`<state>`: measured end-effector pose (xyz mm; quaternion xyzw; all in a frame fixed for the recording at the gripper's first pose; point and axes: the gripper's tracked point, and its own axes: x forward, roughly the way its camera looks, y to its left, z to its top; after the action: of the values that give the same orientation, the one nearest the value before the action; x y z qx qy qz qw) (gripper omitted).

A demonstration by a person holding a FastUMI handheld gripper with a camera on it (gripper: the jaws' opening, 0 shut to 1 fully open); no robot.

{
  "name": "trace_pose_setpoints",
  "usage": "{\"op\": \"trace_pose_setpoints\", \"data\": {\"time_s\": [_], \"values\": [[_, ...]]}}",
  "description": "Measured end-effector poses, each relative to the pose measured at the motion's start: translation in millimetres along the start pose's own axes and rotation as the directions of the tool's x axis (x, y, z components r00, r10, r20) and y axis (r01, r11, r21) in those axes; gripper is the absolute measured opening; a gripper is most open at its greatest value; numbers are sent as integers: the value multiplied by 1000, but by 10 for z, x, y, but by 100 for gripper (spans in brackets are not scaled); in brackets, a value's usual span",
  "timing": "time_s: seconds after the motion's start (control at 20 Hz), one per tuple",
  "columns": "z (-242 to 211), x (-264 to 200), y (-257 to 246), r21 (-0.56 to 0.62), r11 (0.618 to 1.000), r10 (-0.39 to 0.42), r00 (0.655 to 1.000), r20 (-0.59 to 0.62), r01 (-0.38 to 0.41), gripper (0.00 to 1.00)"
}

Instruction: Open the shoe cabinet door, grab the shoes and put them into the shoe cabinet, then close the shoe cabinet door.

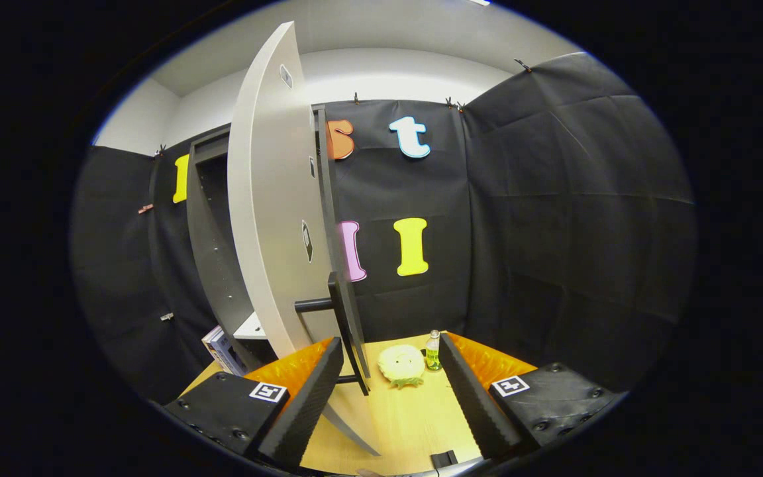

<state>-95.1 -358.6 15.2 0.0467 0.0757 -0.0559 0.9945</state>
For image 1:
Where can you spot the blue book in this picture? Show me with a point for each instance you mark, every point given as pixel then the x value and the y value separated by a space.
pixel 226 352

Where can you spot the dark grey shoe cabinet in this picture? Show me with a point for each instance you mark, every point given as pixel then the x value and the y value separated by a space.
pixel 212 238

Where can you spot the black backdrop cloth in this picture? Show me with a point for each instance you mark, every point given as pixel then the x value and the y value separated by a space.
pixel 554 199

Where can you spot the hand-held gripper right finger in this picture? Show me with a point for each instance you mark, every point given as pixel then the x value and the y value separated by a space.
pixel 471 404

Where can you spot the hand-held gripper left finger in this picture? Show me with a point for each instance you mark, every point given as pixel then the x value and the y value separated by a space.
pixel 308 411

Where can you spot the yellow plush toy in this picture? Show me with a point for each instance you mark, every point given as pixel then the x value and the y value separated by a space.
pixel 401 364

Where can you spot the small green bottle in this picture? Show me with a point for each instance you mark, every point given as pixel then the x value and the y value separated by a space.
pixel 433 354

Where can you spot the red clip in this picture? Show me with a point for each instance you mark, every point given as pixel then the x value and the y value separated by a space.
pixel 146 209

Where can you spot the small black block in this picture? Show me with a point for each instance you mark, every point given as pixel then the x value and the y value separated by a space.
pixel 444 458

